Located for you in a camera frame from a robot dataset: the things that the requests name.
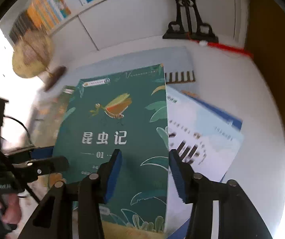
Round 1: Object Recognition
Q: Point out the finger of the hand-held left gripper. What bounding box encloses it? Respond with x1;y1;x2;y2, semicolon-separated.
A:
3;146;55;161
13;156;70;183

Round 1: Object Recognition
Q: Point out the white bookshelf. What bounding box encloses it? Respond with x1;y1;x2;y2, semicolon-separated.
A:
0;0;248;63

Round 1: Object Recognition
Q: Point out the brown wooden cabinet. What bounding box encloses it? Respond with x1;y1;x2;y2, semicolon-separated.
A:
244;0;285;165

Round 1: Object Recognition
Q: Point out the pale sky print book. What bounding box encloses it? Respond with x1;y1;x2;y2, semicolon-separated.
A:
166;86;244;181

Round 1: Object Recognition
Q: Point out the row of black gold volumes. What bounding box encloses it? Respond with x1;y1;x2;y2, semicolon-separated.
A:
9;14;33;43

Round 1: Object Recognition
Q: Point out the blue book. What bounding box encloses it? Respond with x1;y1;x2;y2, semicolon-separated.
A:
181;90;243;183

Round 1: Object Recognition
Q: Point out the teal insect book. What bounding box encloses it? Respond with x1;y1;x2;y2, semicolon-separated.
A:
52;64;170;239

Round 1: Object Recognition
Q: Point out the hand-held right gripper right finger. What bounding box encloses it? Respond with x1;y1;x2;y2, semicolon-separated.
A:
169;149;274;239

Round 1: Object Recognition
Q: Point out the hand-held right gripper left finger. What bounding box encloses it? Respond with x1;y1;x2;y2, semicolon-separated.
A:
18;149;123;239

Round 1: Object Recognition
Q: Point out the red tassel cord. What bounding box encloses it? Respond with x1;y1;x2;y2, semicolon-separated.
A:
186;32;254;58

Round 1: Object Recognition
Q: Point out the antique style desk globe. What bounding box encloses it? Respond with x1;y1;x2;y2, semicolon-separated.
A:
11;31;67;91

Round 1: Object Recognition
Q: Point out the row of yellow colourful books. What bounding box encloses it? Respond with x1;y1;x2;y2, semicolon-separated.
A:
27;0;72;33

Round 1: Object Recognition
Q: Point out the person's left hand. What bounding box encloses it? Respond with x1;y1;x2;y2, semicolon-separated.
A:
0;192;21;226

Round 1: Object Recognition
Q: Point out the blue patterned woven mat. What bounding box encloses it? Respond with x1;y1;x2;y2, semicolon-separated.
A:
29;46;197;205

